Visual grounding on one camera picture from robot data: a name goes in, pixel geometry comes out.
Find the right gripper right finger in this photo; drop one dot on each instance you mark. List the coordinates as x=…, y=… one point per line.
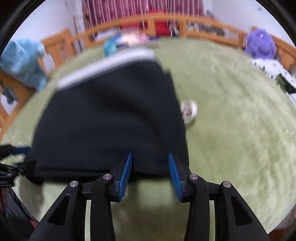
x=234, y=219

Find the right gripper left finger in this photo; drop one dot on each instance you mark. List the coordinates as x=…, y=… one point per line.
x=65, y=219

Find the black pants white waistband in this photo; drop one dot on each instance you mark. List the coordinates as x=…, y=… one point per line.
x=123, y=104

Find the green bed blanket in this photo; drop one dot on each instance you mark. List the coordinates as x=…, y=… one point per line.
x=244, y=133

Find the blue plush toy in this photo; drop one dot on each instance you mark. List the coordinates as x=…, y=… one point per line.
x=20, y=60

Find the small white round object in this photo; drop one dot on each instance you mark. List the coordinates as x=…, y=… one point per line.
x=189, y=110

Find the white black-dotted pillow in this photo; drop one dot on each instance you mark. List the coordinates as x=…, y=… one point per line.
x=278, y=74

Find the colourful geometric pillow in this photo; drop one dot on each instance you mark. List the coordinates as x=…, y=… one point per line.
x=128, y=40

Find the purple plush toy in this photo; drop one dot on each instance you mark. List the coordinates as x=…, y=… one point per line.
x=259, y=44

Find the red striped curtain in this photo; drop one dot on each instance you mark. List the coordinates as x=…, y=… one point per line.
x=98, y=12

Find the right red chair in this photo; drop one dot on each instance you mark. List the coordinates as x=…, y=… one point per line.
x=162, y=27

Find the wooden bed frame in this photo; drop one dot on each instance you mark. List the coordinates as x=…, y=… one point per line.
x=61, y=46

